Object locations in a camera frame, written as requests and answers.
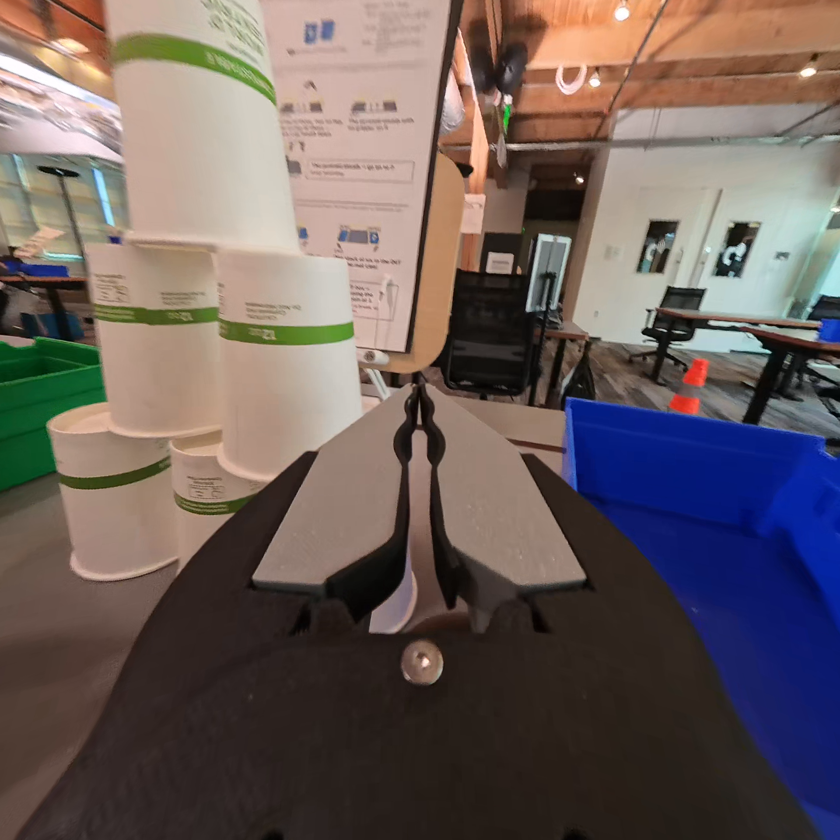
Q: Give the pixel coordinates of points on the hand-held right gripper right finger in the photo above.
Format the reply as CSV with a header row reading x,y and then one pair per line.
x,y
505,518

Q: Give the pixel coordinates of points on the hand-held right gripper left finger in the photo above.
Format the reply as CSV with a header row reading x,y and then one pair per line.
x,y
328,518

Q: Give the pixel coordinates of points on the white paper cup green band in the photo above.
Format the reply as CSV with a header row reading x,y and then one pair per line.
x,y
197,164
111,525
151,374
394,610
289,400
197,476

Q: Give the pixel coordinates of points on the white board stand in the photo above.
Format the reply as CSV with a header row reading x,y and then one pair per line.
x,y
373,379

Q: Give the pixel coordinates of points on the black bag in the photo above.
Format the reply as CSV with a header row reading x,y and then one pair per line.
x,y
581,384

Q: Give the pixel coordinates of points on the brown side table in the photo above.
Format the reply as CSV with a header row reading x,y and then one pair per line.
x,y
565,331

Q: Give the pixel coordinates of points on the orange traffic cone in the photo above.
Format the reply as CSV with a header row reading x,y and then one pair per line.
x,y
690,390

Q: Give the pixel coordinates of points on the large blue plastic bin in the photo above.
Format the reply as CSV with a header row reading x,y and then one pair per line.
x,y
722,590

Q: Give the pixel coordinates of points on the black swivel office chair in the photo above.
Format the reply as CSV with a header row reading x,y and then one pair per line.
x,y
676,308

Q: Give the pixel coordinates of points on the long wooden desk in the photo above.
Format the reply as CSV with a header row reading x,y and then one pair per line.
x,y
722,319

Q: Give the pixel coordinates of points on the green plastic bin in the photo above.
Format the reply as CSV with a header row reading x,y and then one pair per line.
x,y
39,410

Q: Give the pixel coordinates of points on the wooden desk black legs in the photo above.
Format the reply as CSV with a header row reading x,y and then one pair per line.
x,y
787,341

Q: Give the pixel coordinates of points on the small blue bin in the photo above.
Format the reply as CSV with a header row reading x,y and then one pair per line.
x,y
830,329

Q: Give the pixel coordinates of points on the printed instruction sheet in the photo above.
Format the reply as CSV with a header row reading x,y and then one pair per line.
x,y
367,131

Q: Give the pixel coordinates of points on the black floor lamp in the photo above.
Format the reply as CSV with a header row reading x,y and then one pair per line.
x,y
59,172

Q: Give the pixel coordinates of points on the dark wall picture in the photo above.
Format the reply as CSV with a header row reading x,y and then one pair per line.
x,y
736,249
657,246

